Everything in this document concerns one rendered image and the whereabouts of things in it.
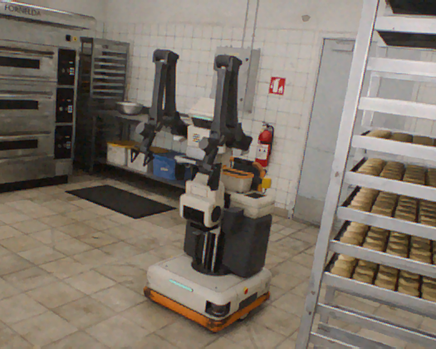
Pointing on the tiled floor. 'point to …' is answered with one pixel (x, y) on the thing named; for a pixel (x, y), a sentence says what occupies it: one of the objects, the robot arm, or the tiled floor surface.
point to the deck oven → (30, 94)
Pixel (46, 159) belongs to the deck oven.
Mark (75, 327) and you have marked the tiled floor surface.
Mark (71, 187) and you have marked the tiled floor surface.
